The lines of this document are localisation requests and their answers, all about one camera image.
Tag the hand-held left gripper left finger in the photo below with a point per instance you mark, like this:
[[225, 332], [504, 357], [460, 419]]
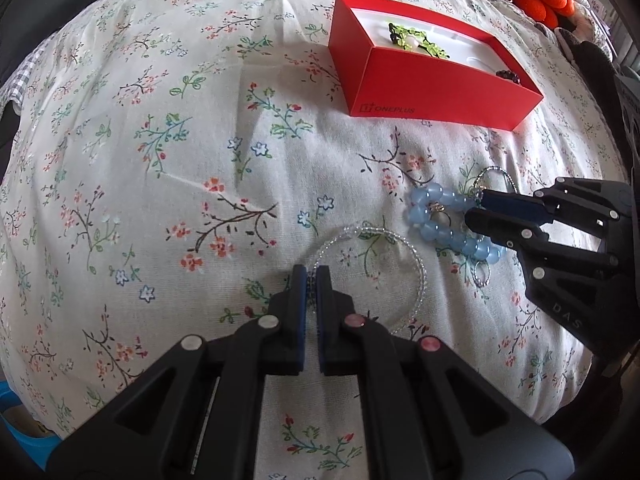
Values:
[[299, 310]]

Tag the grey fuzzy toy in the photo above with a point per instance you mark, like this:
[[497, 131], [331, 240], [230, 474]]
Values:
[[590, 52]]

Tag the red cardboard box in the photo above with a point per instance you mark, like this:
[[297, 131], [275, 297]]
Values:
[[425, 85]]

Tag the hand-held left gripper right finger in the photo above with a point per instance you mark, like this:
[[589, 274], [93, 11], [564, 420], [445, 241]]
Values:
[[323, 320]]

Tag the floral bedsheet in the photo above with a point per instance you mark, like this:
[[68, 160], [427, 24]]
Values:
[[150, 160]]

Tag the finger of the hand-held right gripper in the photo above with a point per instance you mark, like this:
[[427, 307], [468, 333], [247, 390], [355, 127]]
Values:
[[510, 202], [495, 225]]

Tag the blue plastic object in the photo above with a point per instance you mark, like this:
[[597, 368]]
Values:
[[25, 412]]

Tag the dark beaded jewelry piece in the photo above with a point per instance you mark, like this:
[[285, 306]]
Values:
[[509, 76]]

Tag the green leaf jewelry piece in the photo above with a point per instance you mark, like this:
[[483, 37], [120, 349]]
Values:
[[424, 40]]

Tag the grey checked cloth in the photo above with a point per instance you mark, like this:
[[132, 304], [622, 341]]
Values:
[[27, 77]]

